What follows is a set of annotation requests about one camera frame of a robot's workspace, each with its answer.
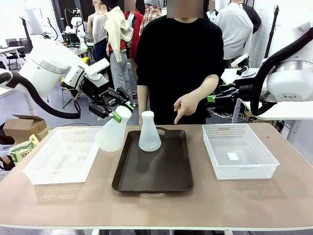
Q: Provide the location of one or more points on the white label sticker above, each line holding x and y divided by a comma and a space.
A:
232, 156

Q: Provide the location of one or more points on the mannequin in white shirt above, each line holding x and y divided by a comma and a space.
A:
234, 29

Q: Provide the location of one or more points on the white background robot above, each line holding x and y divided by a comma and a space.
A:
74, 24

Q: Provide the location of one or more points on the black hanging garment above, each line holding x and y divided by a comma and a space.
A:
254, 17

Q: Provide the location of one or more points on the dark brown plastic tray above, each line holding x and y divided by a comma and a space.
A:
146, 171

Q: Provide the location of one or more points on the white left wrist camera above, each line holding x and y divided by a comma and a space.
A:
97, 67

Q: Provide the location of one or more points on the brown cardboard box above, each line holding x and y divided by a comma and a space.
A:
24, 127

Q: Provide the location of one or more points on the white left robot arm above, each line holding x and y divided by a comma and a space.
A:
44, 66

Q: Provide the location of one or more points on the black tripod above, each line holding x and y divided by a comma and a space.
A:
272, 31

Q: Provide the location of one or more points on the translucent white Erlenmeyer flask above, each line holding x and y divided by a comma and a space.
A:
111, 137
149, 137

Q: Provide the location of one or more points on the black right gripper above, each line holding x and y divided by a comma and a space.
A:
244, 91

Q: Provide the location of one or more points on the black office chair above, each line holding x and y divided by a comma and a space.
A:
13, 55

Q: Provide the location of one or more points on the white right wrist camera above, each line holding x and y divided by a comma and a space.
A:
240, 61

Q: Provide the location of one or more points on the plaid shirt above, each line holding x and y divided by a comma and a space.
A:
152, 12

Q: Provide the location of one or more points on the white perforated plastic basket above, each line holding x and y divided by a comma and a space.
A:
220, 147
49, 175

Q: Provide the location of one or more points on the grey trousers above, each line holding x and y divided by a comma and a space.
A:
119, 71

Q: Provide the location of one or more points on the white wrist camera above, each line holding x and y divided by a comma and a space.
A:
240, 61
97, 67

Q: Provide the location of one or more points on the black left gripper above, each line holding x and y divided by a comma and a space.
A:
97, 91

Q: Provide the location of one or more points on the green and white paper bag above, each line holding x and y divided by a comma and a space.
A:
22, 153

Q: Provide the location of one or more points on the person's left hand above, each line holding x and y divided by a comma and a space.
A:
189, 105

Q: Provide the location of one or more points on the mannequin in white tank top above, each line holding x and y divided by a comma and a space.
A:
99, 27

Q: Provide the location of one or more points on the person in black shirt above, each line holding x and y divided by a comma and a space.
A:
178, 54

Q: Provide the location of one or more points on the person's right forearm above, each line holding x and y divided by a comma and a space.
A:
143, 102

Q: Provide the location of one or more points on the person's left forearm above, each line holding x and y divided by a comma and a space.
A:
207, 85

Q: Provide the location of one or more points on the person in red jacket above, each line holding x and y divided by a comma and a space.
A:
137, 22

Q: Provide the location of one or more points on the chair with piled clothes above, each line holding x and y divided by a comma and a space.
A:
86, 60

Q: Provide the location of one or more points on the cream jacket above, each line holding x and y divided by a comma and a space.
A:
117, 29

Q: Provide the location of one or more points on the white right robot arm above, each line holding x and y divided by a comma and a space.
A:
293, 83

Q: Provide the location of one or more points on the white light panel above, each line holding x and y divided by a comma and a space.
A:
34, 20

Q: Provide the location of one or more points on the black light stand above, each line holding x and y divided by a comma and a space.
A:
25, 29

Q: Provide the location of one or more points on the white robot mount table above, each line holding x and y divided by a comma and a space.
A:
281, 116

